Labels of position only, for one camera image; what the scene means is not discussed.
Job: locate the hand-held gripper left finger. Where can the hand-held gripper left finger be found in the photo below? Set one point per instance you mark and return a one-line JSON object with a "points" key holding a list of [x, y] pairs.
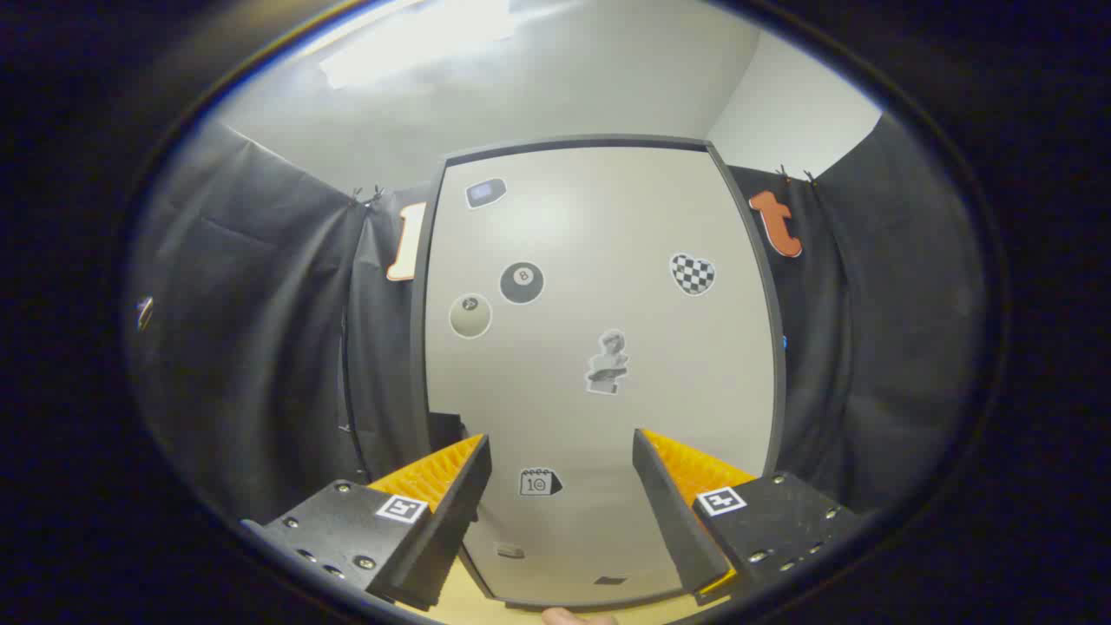
{"points": [[443, 538]]}

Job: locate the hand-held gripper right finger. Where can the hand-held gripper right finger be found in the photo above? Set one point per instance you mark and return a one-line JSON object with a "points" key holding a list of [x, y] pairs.
{"points": [[681, 529]]}

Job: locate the grey cabinet door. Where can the grey cabinet door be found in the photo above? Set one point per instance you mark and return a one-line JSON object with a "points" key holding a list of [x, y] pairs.
{"points": [[608, 217]]}

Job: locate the dark grey cabinet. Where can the dark grey cabinet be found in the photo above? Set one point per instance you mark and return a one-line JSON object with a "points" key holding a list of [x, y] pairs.
{"points": [[417, 365]]}

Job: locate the black backdrop cloth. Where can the black backdrop cloth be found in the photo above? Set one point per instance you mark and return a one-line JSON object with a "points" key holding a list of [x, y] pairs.
{"points": [[260, 304]]}

